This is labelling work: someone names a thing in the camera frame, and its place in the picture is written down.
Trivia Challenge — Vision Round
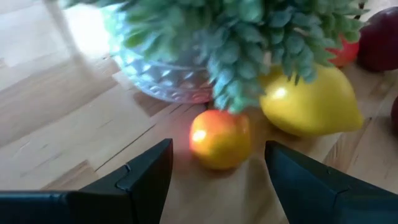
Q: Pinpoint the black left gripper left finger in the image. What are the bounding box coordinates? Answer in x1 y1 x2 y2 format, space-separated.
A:
0 138 174 224

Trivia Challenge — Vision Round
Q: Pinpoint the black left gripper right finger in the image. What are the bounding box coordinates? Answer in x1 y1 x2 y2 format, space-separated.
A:
264 140 398 224

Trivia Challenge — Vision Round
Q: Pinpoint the yellow plastic lemon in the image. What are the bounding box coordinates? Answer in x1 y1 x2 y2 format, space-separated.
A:
259 63 365 138

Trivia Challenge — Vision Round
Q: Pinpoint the small orange fruit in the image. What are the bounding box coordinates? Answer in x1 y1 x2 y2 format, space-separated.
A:
188 109 251 170

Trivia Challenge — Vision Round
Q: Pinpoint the small orange-red pepper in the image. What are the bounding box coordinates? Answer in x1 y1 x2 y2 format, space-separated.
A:
325 35 360 68

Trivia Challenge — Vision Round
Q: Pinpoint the green artificial succulent plant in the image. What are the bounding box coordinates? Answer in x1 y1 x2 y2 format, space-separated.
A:
58 0 369 114

